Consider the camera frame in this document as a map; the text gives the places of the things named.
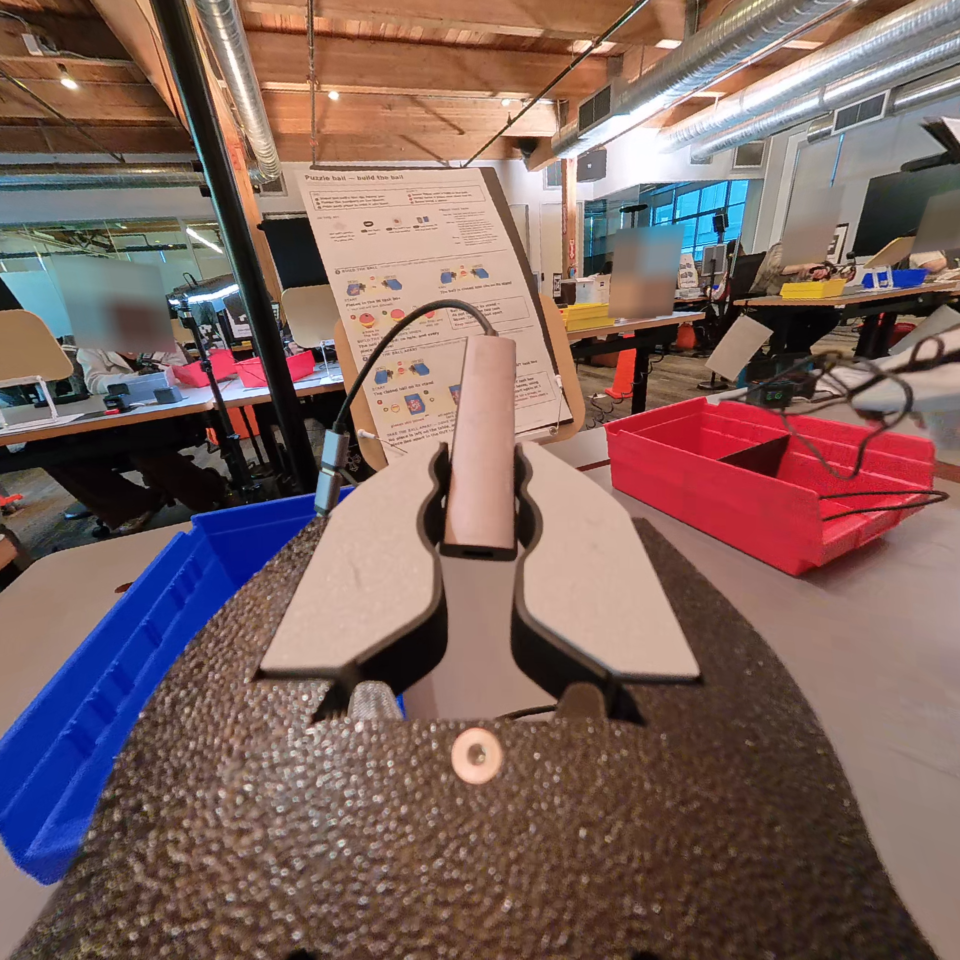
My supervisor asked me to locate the black monitor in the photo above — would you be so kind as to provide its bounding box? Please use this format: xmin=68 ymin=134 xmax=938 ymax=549
xmin=853 ymin=166 xmax=960 ymax=261

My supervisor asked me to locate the blue plastic bin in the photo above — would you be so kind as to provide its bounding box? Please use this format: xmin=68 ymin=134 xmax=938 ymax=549
xmin=0 ymin=486 xmax=406 ymax=888

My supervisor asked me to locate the black camera tripod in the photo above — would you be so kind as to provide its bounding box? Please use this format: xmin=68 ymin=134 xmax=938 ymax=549
xmin=166 ymin=288 xmax=260 ymax=500

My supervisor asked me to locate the white office desk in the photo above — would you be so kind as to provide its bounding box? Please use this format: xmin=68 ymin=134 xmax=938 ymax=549
xmin=0 ymin=375 xmax=346 ymax=451

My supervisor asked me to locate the beige and black display board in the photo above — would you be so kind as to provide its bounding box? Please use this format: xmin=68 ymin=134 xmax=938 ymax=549
xmin=261 ymin=216 xmax=340 ymax=352

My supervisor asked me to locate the silver ventilation duct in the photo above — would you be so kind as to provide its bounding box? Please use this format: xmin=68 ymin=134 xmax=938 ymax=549
xmin=551 ymin=0 xmax=852 ymax=160
xmin=658 ymin=0 xmax=960 ymax=155
xmin=193 ymin=0 xmax=284 ymax=186

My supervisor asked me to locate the orange traffic cone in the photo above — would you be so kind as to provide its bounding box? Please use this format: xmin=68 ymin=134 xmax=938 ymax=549
xmin=604 ymin=347 xmax=639 ymax=401

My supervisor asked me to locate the white sign card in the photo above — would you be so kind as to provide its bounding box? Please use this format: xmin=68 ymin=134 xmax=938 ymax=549
xmin=703 ymin=313 xmax=775 ymax=384

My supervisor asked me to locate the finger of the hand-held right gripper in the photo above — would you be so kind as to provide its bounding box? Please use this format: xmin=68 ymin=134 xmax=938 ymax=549
xmin=851 ymin=369 xmax=960 ymax=423
xmin=888 ymin=303 xmax=960 ymax=376

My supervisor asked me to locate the small red bin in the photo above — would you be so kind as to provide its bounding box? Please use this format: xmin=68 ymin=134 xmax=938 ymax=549
xmin=172 ymin=354 xmax=240 ymax=389
xmin=236 ymin=350 xmax=318 ymax=389

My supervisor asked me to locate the red plastic bin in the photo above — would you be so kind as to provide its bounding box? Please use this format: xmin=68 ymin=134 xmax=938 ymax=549
xmin=603 ymin=396 xmax=939 ymax=579

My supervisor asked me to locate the instruction sheet on clipboard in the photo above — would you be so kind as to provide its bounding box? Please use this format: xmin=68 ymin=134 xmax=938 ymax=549
xmin=332 ymin=165 xmax=588 ymax=472

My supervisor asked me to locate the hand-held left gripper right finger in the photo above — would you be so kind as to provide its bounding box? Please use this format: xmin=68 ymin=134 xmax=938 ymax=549
xmin=512 ymin=441 xmax=704 ymax=706

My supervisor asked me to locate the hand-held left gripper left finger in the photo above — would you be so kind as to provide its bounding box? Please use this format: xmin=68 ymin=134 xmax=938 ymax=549
xmin=258 ymin=441 xmax=451 ymax=702

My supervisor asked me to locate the wooden office desk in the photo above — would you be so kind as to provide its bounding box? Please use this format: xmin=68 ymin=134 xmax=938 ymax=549
xmin=733 ymin=281 xmax=960 ymax=361
xmin=566 ymin=311 xmax=708 ymax=421

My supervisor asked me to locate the black hub tail cable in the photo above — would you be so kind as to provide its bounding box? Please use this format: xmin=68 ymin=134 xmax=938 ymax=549
xmin=313 ymin=298 xmax=500 ymax=520

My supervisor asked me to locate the thin black cable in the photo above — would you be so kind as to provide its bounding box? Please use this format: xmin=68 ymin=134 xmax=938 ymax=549
xmin=738 ymin=336 xmax=952 ymax=520

